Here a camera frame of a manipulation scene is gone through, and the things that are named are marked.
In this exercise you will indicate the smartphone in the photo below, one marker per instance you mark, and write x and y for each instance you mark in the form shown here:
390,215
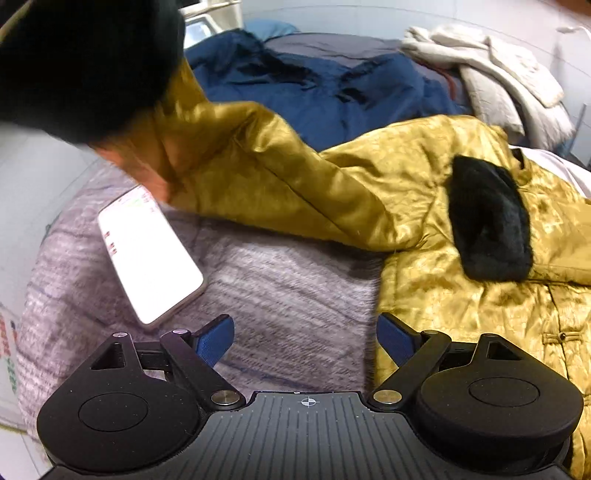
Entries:
147,258

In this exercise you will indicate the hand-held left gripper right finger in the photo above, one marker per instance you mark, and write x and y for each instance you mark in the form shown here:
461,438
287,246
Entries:
396,339

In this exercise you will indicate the white printed sheet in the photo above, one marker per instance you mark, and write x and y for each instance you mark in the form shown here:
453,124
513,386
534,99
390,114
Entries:
8,355

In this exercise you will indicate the blue pillow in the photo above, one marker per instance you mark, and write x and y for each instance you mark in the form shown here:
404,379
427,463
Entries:
270,28

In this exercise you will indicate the gold satin jacket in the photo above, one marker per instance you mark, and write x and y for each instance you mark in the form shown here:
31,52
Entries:
415,166

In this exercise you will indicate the grey duvet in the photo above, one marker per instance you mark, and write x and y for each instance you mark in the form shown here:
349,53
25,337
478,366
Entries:
332,45

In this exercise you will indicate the beige quilted coat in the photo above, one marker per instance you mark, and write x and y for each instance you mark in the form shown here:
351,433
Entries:
498,106

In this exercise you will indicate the navy blue jacket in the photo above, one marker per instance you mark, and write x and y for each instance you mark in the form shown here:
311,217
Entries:
300,101

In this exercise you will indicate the cream quilted coat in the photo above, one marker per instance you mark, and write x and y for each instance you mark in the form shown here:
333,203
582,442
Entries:
508,60

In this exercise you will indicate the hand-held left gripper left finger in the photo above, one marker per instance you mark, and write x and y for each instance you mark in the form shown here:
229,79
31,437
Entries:
213,342

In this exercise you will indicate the white bed rail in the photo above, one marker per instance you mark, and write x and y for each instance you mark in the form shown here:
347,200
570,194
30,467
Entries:
217,18

